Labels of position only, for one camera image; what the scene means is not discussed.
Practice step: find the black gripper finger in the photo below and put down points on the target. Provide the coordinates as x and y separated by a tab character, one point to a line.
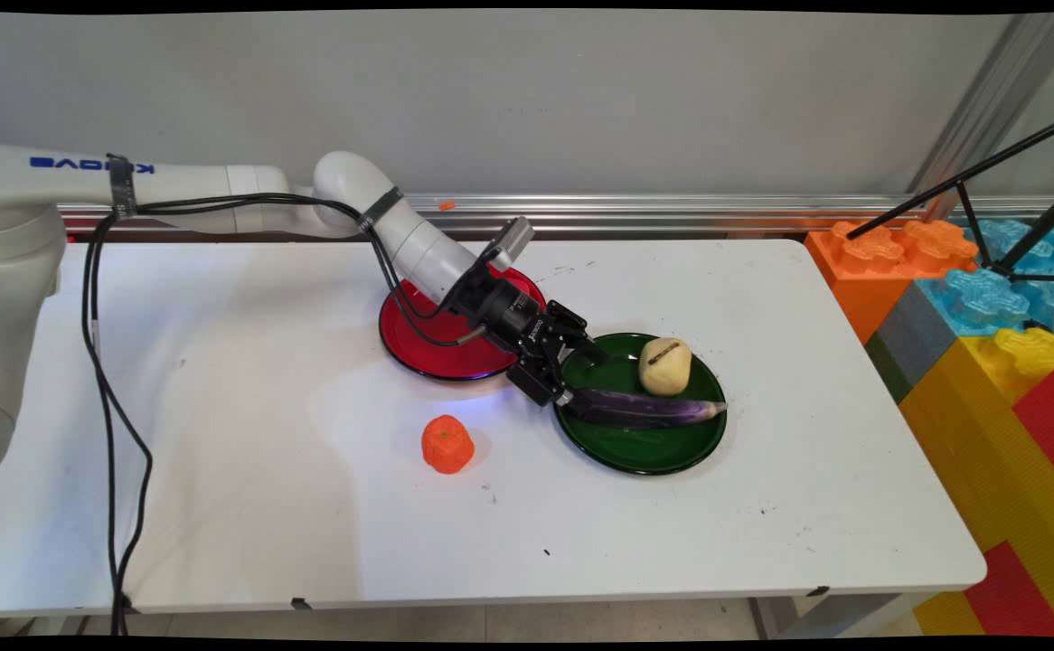
541	384
581	336

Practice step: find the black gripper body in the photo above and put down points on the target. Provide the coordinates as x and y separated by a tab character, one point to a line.
513	316

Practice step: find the purple toy eggplant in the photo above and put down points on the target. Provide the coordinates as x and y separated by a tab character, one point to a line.
644	410

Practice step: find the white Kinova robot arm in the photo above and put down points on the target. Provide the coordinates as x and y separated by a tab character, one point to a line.
202	185

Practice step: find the red round plate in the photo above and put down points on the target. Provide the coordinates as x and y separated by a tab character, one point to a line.
441	362

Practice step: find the beige toy potato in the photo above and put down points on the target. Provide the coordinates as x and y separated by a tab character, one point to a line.
667	371

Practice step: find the orange toy fruit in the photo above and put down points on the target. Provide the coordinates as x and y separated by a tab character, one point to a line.
447	445

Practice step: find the green round plate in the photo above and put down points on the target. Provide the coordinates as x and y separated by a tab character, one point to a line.
635	448

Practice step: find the orange giant toy brick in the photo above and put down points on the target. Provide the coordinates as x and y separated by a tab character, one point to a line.
852	280

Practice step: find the dark green giant toy brick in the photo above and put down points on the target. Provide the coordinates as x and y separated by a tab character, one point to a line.
887	371

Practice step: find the grey giant toy brick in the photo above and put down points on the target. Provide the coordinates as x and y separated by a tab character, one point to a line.
911	339

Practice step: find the grey table leg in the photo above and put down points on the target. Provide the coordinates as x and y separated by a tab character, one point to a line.
834	615

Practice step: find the black tripod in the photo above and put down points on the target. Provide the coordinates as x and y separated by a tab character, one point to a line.
943	187

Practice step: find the light blue giant toy brick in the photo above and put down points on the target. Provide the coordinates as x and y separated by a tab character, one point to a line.
979	303

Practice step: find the yellow giant toy brick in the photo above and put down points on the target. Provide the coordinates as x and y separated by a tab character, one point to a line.
970	434

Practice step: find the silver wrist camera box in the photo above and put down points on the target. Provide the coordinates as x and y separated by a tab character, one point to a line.
513	240

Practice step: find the aluminium rail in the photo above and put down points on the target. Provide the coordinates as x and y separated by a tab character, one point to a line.
672	217

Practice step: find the slanted aluminium post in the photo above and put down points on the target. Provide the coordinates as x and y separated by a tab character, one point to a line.
997	99

